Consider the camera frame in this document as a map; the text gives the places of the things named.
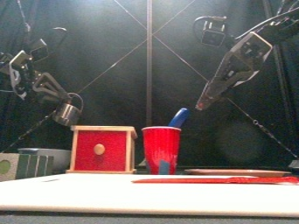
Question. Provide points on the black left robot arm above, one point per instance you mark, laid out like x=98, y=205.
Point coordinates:
x=5, y=59

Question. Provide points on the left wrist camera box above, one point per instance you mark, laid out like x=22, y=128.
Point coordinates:
x=40, y=50

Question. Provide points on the red plastic cup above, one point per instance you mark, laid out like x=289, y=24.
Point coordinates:
x=161, y=149

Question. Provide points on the red wooden box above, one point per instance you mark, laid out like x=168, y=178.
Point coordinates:
x=102, y=149

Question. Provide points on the white cutting board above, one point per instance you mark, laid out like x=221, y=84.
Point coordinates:
x=148, y=194

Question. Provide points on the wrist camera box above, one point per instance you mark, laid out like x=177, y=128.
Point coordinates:
x=213, y=34
x=40, y=50

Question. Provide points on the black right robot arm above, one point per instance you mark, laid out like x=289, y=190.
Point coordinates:
x=281, y=24

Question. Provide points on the green white striped block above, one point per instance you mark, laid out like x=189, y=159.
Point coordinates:
x=25, y=166

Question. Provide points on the red plastic knife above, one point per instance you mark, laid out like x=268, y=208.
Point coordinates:
x=218, y=180

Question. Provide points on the vertical metal frame pole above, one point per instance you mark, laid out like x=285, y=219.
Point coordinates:
x=149, y=64

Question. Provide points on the wooden tray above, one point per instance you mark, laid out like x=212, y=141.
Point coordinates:
x=238, y=172

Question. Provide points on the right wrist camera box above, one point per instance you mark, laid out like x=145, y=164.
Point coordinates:
x=213, y=34

